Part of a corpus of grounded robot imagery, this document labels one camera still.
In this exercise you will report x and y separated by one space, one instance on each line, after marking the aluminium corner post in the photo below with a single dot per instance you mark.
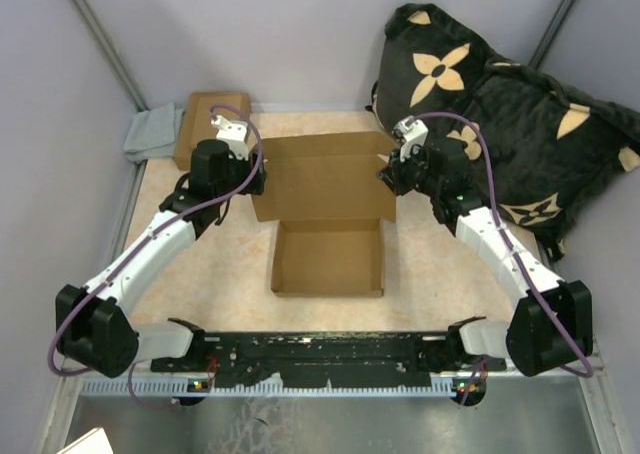
551 33
111 55

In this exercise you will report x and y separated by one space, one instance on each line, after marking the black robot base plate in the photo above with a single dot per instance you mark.
309 359

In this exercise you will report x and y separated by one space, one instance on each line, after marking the white paper sheet corner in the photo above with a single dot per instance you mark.
94 441

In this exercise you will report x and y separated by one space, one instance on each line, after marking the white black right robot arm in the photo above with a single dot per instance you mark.
551 324

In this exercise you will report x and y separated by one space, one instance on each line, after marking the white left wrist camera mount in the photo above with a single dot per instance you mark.
234 133

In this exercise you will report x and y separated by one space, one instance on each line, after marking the brown cardboard box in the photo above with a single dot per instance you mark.
330 206

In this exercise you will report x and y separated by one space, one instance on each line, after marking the white slotted cable duct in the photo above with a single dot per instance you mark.
192 386

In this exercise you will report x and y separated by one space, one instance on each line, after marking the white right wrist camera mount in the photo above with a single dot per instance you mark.
409 132

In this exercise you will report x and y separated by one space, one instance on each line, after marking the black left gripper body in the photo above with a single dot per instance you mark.
239 173

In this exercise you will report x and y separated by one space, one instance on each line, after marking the large folded cardboard box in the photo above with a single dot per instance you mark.
196 125

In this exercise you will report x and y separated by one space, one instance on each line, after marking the black floral plush pillow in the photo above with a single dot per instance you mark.
542 147

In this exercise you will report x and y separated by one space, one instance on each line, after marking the right aluminium corner post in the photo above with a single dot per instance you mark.
551 33

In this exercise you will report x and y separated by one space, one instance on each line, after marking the grey folded cloth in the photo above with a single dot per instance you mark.
153 133

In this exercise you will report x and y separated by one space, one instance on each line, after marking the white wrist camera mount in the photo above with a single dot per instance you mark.
234 133
409 132

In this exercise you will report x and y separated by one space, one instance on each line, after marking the left aluminium corner post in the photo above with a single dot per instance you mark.
111 55

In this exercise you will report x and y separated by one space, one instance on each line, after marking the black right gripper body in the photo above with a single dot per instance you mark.
408 175

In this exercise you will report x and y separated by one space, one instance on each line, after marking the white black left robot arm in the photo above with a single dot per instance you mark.
92 321

